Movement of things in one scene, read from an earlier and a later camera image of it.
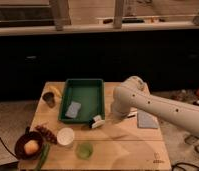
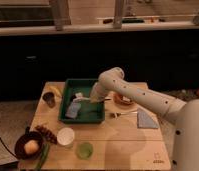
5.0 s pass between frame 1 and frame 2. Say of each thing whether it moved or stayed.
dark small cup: stayed
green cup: stayed
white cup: stayed
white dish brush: moved
